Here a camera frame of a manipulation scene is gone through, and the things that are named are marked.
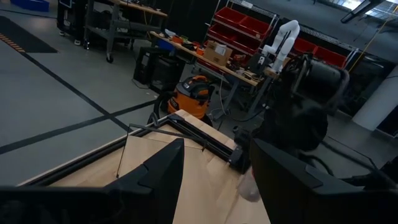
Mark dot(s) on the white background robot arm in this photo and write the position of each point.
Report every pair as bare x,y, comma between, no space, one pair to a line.
284,40

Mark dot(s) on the cardboard box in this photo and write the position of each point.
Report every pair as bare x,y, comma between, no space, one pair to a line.
216,54

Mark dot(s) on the black aluminium table frame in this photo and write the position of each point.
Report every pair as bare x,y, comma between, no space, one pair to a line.
217,148

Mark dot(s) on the black mat with orange stripes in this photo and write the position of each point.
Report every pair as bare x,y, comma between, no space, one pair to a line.
28,40

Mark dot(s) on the black overhead beam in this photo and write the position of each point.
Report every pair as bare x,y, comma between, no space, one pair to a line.
360,9

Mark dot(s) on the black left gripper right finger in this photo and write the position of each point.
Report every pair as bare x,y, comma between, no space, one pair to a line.
295,193

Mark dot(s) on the silver and red soda can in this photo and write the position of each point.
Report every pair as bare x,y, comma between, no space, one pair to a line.
248,188

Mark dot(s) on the blue plastic bin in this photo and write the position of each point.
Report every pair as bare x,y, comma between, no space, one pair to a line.
29,4

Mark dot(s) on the long wooden workbench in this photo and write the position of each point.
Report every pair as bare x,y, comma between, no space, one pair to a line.
248,81

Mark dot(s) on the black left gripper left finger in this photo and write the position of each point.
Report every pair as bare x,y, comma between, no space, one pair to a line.
149,193

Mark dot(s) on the red plastic storage bin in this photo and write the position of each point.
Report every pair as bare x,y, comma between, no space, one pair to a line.
303,45
220,31
245,43
255,26
230,15
329,56

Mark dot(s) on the black cabinet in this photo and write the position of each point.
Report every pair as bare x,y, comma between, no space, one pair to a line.
70,18

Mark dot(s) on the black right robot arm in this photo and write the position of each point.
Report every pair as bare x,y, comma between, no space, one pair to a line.
295,118

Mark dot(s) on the black computer case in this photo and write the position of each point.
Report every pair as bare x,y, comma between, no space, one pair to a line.
158,71

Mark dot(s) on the grey cart with wooden top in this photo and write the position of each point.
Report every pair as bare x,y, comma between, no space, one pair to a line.
136,6

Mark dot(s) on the white round column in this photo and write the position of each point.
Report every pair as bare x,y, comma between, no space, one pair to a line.
376,102

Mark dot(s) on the orange shop vacuum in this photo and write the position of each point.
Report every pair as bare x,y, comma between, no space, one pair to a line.
189,102
158,102

